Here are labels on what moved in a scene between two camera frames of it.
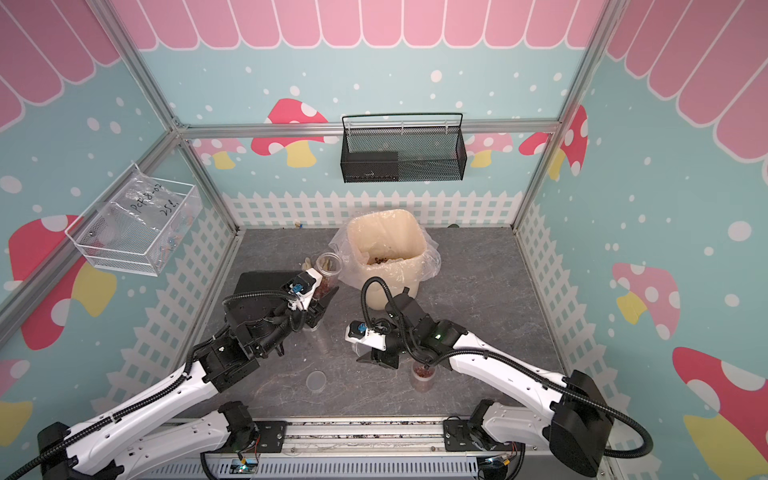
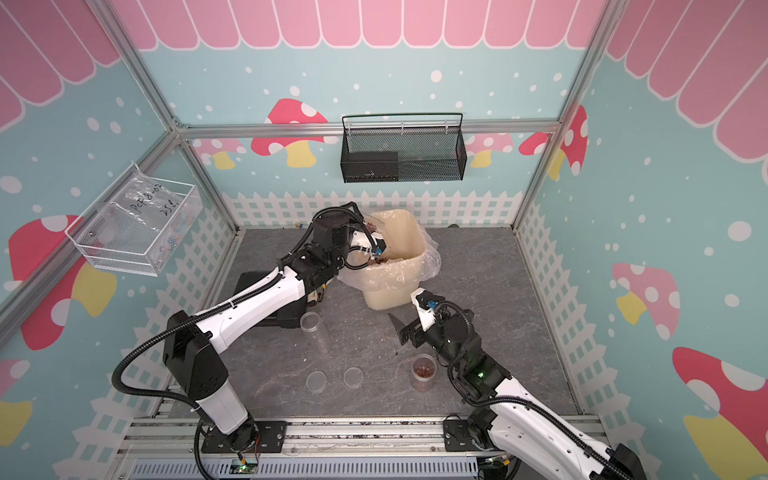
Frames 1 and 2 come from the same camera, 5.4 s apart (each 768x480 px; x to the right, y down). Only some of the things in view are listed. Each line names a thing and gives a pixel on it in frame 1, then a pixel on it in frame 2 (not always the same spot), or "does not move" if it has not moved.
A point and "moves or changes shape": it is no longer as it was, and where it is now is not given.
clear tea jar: [422, 378] does not move
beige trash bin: [387, 244] does not move
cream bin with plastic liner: [385, 247] does not move
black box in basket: [371, 166] does not move
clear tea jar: [318, 344] moves or changes shape
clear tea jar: [328, 265] moves or changes shape
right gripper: [378, 357] -> [404, 332]
